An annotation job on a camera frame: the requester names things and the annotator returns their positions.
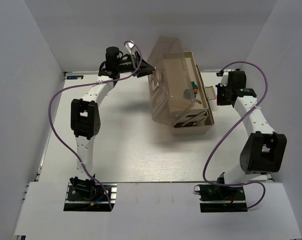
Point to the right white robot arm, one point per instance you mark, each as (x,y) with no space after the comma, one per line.
(264,149)

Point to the green orange stubby screwdriver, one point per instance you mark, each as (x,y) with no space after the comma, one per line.
(194,87)

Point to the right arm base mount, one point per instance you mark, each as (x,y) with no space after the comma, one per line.
(221,199)

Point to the left blue table label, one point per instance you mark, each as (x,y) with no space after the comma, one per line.
(75,77)

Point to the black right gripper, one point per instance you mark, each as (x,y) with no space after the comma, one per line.
(220,101)

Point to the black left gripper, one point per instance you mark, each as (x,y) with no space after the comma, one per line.
(145,68)

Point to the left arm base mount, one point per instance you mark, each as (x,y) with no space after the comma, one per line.
(82,198)

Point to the beige plastic toolbox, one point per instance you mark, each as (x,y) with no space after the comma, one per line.
(174,71)

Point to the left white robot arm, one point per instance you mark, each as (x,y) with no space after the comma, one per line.
(85,117)

